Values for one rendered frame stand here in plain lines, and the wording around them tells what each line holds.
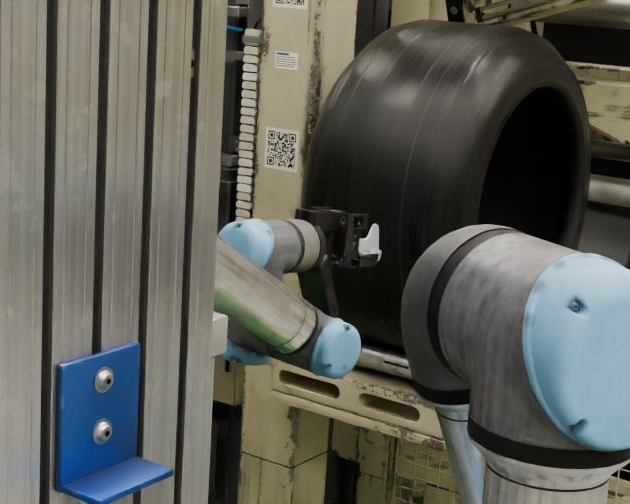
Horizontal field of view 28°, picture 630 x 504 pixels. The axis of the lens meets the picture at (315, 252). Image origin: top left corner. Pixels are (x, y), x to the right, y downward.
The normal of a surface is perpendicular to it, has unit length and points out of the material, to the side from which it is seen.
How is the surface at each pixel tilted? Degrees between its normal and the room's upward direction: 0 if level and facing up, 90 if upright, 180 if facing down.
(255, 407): 90
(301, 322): 85
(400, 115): 59
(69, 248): 90
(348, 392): 90
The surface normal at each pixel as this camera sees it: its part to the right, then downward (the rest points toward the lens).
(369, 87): -0.40, -0.52
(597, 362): 0.49, 0.09
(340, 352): 0.70, 0.20
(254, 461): -0.58, 0.15
